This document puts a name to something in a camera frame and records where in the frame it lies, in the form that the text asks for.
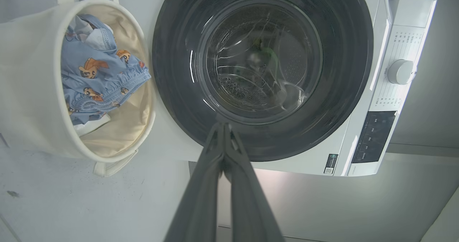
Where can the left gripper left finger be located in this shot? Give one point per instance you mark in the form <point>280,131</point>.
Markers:
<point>200,199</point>

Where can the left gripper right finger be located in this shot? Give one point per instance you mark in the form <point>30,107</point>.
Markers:
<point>251,206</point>

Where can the dark rimmed glass washer door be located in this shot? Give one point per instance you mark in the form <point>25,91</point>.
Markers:
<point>172,73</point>

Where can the blue garment with orange print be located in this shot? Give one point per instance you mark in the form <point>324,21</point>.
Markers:
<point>100,80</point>

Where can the white front-load washing machine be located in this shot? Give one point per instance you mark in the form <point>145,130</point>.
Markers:
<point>322,165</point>

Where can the cream canvas laundry basket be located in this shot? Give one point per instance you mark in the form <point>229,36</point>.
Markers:
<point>28,91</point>

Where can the QR code sticker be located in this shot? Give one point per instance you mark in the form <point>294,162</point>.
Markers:
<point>330,164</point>

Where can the white cloth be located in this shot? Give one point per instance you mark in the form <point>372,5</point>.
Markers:
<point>89,127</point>

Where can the black display panel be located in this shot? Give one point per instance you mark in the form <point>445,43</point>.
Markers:
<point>374,136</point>

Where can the white round control knob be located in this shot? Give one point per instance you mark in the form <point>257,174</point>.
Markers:
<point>401,72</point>

